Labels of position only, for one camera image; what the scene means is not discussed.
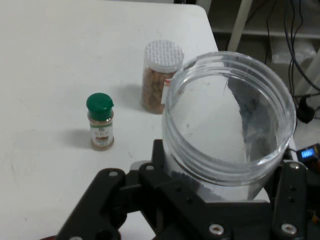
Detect black plug adapter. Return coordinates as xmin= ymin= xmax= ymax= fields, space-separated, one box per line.
xmin=296 ymin=95 xmax=316 ymax=125

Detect white-lidded spice jar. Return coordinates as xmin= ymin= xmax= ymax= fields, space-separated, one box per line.
xmin=141 ymin=39 xmax=186 ymax=116

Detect green-capped spice bottle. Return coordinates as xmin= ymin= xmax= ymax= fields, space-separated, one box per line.
xmin=86 ymin=92 xmax=116 ymax=152

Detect white post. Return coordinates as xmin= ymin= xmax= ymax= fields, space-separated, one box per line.
xmin=226 ymin=0 xmax=254 ymax=52

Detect clear jar with black seeds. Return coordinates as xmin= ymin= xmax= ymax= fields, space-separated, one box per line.
xmin=161 ymin=51 xmax=297 ymax=204

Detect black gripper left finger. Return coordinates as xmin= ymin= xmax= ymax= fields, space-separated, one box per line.
xmin=53 ymin=138 xmax=208 ymax=240

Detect dark hanging cables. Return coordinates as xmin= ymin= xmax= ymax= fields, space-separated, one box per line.
xmin=264 ymin=0 xmax=320 ymax=101

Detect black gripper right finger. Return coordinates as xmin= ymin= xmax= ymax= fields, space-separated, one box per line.
xmin=264 ymin=161 xmax=320 ymax=240

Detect black meter with blue display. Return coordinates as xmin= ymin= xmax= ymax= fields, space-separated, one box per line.
xmin=295 ymin=142 xmax=320 ymax=174

